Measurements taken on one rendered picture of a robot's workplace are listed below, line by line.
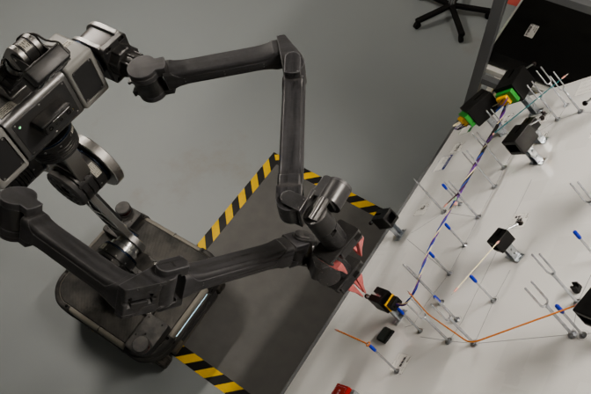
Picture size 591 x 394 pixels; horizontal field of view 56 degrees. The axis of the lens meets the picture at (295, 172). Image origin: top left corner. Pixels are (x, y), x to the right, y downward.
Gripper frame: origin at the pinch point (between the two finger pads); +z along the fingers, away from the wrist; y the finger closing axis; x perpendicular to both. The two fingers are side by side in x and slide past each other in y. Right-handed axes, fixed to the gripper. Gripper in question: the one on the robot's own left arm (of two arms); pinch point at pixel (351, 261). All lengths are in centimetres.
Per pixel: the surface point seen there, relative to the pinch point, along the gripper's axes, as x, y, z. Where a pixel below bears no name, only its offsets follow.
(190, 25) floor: 264, 92, 38
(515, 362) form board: -40.6, 1.2, 6.5
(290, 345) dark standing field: 81, -21, 102
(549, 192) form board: -21, 44, 15
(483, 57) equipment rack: 27, 88, 20
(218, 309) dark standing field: 114, -30, 85
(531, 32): 24, 110, 26
